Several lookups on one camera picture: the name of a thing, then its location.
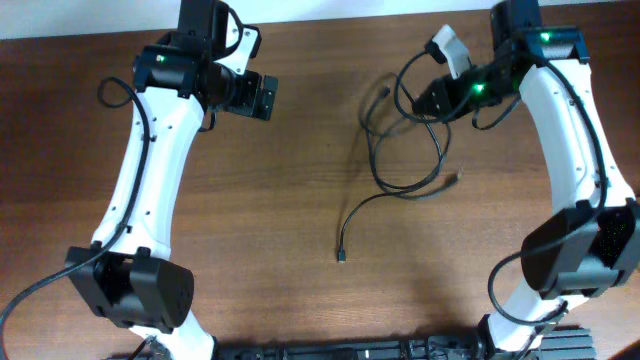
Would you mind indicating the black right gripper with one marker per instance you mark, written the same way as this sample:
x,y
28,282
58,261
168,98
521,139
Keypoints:
x,y
450,104

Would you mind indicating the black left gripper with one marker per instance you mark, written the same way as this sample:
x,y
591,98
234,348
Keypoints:
x,y
247,103

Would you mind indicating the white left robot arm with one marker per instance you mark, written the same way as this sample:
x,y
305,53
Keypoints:
x,y
180,84

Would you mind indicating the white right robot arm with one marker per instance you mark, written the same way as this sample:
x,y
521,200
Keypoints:
x,y
590,243

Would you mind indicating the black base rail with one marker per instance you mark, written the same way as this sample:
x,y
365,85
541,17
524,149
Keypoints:
x,y
400,347

